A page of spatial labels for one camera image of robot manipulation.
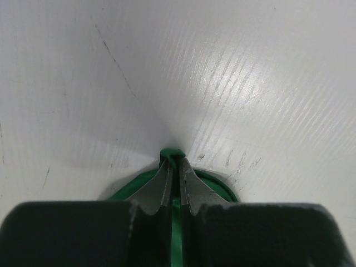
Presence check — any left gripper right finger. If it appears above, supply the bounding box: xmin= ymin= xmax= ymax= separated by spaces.
xmin=179 ymin=159 xmax=353 ymax=266

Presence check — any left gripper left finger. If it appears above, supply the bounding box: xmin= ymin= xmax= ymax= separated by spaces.
xmin=1 ymin=161 xmax=172 ymax=266

